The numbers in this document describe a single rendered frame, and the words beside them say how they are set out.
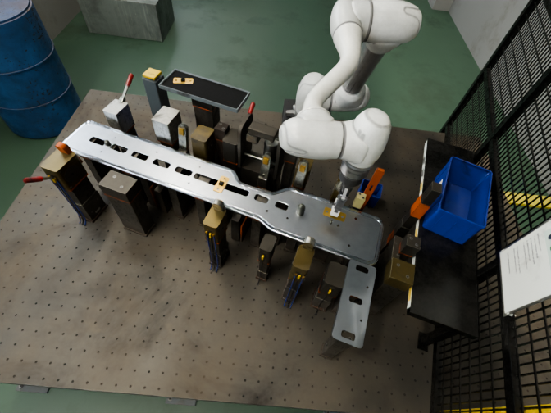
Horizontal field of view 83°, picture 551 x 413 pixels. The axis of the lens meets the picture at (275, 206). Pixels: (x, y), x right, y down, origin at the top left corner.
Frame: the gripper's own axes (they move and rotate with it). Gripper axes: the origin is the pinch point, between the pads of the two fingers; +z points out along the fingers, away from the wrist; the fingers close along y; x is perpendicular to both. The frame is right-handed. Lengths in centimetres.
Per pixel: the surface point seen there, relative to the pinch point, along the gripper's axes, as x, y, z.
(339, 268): 8.0, 16.3, 12.5
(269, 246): -18.4, 18.3, 11.4
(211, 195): -47.6, 6.8, 10.2
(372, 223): 15.9, -6.7, 10.5
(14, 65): -232, -61, 45
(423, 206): 30.4, -13.6, -0.2
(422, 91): 62, -287, 110
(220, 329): -26, 45, 40
